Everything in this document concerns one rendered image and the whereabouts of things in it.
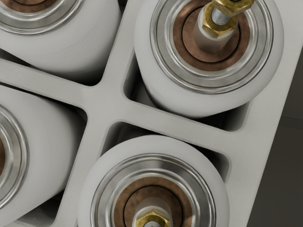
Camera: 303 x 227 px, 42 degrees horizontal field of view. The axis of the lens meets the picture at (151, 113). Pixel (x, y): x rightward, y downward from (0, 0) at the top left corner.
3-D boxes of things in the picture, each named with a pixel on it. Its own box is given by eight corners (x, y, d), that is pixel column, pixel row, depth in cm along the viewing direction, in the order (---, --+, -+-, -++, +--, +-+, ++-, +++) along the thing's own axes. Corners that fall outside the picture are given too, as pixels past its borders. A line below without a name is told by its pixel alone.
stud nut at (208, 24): (242, 17, 21) (245, 13, 21) (224, 43, 21) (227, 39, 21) (212, -3, 21) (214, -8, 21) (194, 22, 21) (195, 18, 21)
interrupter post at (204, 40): (236, 30, 25) (249, 15, 21) (214, 61, 25) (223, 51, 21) (205, 8, 25) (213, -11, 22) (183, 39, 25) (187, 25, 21)
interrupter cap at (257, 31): (294, 20, 25) (298, 17, 24) (225, 119, 24) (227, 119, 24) (195, -48, 25) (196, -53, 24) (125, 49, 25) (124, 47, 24)
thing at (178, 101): (250, 65, 42) (319, 15, 24) (198, 138, 42) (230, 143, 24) (176, 14, 43) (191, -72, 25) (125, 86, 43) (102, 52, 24)
